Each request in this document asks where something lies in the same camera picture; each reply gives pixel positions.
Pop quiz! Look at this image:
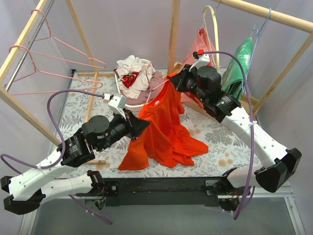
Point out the salmon pink garment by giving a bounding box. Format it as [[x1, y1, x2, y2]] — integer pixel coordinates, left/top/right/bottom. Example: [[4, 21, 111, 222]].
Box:
[[179, 27, 215, 106]]

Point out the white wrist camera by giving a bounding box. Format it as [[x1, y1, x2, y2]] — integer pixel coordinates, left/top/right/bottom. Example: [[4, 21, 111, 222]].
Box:
[[189, 49, 211, 71], [103, 94, 127, 119]]

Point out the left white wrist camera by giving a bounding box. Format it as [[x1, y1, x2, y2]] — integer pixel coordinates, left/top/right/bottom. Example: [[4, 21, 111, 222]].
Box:
[[103, 94, 127, 119]]

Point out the white cloth in basket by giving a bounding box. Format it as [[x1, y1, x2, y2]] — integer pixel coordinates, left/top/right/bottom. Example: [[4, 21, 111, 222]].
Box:
[[115, 55, 155, 99]]

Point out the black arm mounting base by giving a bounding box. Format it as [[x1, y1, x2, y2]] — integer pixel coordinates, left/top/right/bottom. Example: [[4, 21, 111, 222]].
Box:
[[75, 176, 242, 211]]

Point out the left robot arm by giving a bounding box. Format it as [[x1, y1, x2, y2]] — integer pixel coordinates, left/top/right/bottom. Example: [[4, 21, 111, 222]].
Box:
[[0, 110, 150, 215]]

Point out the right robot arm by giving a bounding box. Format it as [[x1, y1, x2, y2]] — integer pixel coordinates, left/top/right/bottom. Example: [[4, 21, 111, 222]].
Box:
[[169, 65, 302, 195]]

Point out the white laundry basket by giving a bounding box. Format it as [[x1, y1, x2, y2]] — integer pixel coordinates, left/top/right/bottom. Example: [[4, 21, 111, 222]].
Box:
[[114, 59, 153, 112]]

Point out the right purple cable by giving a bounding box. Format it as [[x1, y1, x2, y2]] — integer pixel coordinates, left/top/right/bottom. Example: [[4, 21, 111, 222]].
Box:
[[202, 50, 256, 220]]

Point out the floral patterned table mat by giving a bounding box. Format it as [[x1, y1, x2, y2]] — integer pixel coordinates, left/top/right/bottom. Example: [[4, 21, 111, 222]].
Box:
[[51, 75, 250, 178]]

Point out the light blue wire hanger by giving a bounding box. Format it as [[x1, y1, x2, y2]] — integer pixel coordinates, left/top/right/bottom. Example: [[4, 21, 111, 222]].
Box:
[[246, 8, 272, 81]]

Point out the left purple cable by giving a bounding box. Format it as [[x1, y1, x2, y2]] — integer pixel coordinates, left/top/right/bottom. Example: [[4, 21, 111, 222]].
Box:
[[0, 89, 113, 225]]

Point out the orange t shirt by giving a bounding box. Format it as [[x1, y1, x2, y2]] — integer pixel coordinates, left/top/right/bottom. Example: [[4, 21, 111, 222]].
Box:
[[118, 80, 209, 170]]

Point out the right wooden clothes rack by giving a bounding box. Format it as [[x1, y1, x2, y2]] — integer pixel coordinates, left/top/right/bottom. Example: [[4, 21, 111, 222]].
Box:
[[163, 0, 313, 135]]

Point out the red patterned cloth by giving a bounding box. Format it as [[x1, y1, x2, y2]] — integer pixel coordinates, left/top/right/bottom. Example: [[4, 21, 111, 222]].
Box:
[[121, 71, 139, 88]]

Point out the left wooden clothes rack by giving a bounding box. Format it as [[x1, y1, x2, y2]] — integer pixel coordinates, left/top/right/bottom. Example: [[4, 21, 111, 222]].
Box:
[[0, 0, 107, 165]]

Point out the green white garment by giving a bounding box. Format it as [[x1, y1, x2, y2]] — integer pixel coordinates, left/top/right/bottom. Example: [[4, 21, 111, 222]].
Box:
[[221, 37, 253, 101]]

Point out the cream plastic hanger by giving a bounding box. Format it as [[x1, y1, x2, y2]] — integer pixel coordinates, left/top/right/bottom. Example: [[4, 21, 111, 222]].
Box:
[[202, 5, 220, 72]]

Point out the mauve cloth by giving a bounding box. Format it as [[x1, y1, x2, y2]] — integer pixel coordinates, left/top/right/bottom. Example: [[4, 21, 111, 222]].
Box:
[[126, 71, 164, 105]]

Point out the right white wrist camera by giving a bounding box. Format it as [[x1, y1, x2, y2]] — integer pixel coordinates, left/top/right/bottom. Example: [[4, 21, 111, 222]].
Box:
[[189, 49, 211, 71]]

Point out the purple cable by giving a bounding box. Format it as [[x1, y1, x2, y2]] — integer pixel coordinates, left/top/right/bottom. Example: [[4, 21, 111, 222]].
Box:
[[202, 50, 256, 220], [0, 89, 113, 225]]

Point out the wooden clothes rack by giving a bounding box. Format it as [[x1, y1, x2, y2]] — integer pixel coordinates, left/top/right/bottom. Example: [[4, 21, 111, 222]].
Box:
[[0, 0, 107, 165], [163, 0, 313, 135]]

